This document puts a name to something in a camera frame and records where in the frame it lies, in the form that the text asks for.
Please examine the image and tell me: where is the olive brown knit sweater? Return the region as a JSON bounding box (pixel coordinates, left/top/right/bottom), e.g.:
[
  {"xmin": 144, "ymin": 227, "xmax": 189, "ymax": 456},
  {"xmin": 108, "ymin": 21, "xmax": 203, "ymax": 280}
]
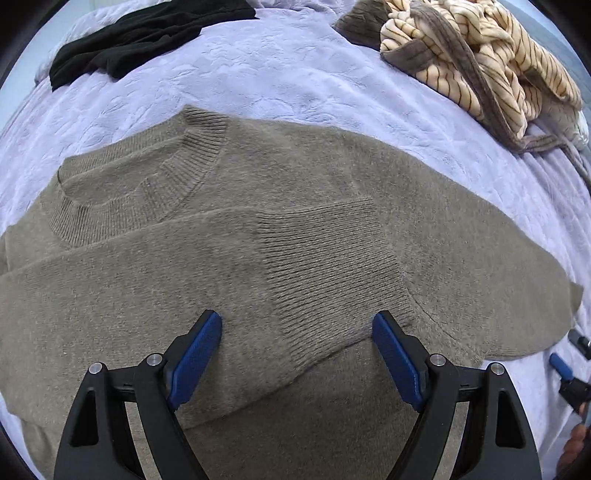
[{"xmin": 1, "ymin": 106, "xmax": 583, "ymax": 479}]

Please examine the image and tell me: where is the person's right hand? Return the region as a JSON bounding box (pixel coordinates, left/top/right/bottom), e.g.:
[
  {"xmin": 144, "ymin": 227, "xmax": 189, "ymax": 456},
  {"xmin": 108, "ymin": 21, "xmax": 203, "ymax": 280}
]
[{"xmin": 556, "ymin": 402, "xmax": 590, "ymax": 479}]

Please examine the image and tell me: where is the cream striped brown garment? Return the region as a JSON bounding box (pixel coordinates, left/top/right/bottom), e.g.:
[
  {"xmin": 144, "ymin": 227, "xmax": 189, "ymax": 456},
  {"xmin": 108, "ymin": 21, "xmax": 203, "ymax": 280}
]
[{"xmin": 335, "ymin": 1, "xmax": 590, "ymax": 181}]

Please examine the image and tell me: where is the lavender embossed bedspread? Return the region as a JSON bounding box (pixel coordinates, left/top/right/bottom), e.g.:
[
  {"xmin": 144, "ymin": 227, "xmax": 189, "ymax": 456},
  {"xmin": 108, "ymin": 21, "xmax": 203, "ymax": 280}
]
[{"xmin": 0, "ymin": 0, "xmax": 591, "ymax": 480}]

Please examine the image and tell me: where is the black folded garment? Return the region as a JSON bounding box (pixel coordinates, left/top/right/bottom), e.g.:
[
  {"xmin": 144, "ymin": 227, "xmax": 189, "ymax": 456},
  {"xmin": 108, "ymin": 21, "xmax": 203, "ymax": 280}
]
[{"xmin": 49, "ymin": 0, "xmax": 256, "ymax": 90}]

